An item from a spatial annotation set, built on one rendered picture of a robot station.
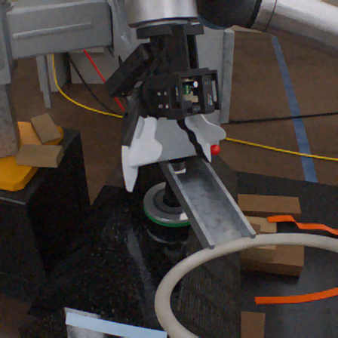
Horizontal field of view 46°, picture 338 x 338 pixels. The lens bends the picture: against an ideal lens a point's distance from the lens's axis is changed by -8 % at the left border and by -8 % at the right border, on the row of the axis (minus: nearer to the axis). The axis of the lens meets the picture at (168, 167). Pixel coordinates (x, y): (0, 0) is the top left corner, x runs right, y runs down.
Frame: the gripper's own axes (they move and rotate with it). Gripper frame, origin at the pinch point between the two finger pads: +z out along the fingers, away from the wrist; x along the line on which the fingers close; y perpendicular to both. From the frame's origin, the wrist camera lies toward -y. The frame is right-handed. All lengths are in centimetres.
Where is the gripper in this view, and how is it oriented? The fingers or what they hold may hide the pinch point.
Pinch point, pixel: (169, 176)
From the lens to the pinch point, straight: 57.6
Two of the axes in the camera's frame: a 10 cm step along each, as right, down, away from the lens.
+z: 1.1, 9.6, 2.5
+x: 7.0, -2.5, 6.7
